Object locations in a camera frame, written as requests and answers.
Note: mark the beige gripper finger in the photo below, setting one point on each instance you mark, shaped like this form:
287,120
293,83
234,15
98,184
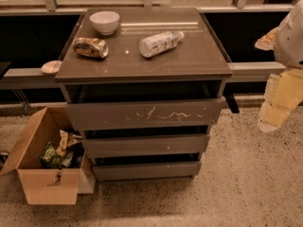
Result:
270,118

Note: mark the crumpled wrappers in box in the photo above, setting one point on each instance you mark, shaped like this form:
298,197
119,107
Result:
70,147

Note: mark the crushed metallic can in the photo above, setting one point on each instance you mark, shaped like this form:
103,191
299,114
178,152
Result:
91,47

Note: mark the grey middle drawer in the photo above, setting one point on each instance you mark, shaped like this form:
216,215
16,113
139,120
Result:
143,146

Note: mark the grey drawer cabinet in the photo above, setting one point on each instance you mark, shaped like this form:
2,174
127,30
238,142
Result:
194,69

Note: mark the grey top drawer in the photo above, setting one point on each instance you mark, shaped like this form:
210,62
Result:
139,115

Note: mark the grey drawer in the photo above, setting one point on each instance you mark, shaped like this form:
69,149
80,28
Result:
143,146
147,171
139,115

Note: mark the small round white disc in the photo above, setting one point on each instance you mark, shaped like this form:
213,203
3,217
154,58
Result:
51,67

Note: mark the green snack bag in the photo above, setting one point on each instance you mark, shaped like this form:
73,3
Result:
50,158

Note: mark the open cardboard box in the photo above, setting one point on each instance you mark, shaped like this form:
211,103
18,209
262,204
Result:
49,175

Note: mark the white plastic bottle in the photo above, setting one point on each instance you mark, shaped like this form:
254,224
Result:
159,43

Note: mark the grey ledge rail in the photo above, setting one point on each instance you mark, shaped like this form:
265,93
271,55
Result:
34,78

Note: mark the grey bottom drawer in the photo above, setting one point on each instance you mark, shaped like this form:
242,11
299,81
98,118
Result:
147,171

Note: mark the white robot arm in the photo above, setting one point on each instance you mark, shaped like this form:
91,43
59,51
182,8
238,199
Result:
287,40

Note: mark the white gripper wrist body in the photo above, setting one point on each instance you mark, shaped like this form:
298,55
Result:
291,40

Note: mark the white ceramic bowl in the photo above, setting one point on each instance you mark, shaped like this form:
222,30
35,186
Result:
105,22

